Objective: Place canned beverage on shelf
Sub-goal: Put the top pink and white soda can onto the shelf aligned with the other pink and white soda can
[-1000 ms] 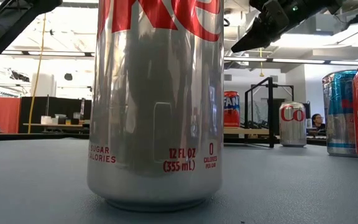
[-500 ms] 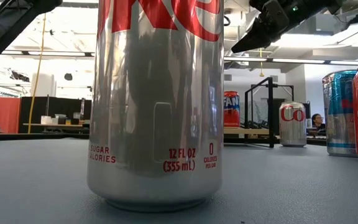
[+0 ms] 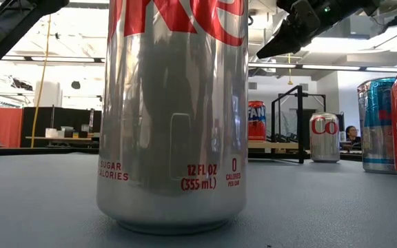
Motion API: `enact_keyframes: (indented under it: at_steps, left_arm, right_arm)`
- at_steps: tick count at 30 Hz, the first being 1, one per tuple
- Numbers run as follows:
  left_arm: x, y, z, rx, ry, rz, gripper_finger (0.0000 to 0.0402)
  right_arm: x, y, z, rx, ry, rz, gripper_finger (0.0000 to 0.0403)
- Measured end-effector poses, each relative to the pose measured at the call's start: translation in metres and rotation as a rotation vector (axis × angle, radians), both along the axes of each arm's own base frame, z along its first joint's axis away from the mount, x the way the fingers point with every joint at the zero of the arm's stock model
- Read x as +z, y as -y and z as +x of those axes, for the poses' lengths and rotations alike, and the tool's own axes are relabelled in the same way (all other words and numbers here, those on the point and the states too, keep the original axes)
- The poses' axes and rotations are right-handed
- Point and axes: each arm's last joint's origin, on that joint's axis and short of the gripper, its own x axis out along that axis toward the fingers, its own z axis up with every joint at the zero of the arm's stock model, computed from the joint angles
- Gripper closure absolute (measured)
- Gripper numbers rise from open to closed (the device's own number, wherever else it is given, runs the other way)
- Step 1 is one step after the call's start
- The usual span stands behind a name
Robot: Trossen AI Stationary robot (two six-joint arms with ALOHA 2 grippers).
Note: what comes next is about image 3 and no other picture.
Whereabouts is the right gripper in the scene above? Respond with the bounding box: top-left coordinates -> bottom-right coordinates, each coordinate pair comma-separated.
256,0 -> 337,60

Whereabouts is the silver Diet Coke can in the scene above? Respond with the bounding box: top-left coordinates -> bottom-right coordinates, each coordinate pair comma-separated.
309,112 -> 341,163
96,0 -> 250,236

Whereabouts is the blue silver Red Bull can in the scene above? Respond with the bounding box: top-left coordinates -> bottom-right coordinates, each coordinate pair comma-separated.
356,76 -> 397,174

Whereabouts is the person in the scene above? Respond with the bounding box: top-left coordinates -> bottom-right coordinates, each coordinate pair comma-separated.
340,125 -> 362,152

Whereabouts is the wooden background table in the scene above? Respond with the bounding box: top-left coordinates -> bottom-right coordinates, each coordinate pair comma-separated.
25,136 -> 100,143

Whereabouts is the white cabinet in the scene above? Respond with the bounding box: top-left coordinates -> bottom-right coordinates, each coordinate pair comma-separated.
34,80 -> 63,108

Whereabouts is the black partition panel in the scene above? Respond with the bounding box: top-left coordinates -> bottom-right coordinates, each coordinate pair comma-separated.
21,105 -> 102,149

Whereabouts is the orange partition panel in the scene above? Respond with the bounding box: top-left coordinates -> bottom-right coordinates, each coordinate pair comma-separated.
0,105 -> 24,149

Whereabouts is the wooden shelf black wire frame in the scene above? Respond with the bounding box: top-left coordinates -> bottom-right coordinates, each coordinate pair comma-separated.
247,85 -> 305,165

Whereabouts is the yellow cable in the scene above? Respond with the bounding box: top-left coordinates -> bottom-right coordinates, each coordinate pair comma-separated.
30,14 -> 52,149

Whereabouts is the black metal table frame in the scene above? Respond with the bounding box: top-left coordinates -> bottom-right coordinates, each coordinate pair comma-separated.
0,147 -> 363,163

